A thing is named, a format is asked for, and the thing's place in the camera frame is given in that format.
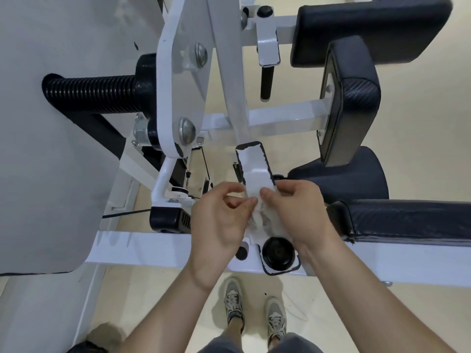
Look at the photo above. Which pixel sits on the person's left hand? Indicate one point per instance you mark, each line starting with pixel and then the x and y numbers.
pixel 217 238

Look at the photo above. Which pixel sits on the person's right hand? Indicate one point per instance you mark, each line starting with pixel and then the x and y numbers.
pixel 309 220

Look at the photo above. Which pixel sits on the white cleaning wipe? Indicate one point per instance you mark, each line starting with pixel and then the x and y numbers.
pixel 265 224

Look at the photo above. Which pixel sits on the black padded seat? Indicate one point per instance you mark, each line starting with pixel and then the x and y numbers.
pixel 349 176

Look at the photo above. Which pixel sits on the black rectangular chest pad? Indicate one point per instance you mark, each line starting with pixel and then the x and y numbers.
pixel 357 106

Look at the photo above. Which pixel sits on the white gym machine frame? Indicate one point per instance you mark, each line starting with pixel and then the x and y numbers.
pixel 55 143

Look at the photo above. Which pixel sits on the person's right forearm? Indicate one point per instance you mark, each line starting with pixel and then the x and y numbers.
pixel 368 301

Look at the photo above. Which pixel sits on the person's left forearm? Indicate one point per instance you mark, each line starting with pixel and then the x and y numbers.
pixel 165 319

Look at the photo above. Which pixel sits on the person's left sneaker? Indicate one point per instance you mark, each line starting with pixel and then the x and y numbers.
pixel 233 301

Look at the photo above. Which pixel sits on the person's sneaker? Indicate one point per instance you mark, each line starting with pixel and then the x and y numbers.
pixel 276 317
pixel 233 301

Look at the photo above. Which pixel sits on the person's right sneaker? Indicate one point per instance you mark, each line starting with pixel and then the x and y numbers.
pixel 276 317

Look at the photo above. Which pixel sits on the person's right leg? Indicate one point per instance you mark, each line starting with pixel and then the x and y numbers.
pixel 275 341

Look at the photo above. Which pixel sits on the blue denim shorts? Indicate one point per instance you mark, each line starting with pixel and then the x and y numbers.
pixel 294 345

